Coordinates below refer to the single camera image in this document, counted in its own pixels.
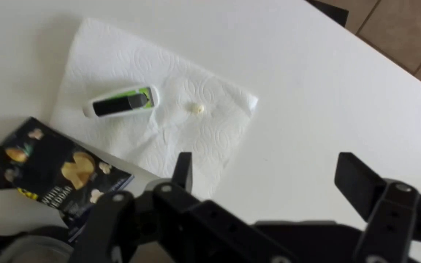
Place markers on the popcorn kernel on towel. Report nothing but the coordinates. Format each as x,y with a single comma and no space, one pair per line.
194,106

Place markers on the white paper towel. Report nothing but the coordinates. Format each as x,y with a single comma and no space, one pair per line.
123,62

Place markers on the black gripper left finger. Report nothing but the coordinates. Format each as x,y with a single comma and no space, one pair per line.
123,227

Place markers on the black popcorn snack bag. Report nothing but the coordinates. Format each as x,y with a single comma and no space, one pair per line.
50,165

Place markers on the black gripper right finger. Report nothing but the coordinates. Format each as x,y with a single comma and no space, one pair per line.
390,219

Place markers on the green white black small device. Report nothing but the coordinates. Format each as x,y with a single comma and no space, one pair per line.
123,102

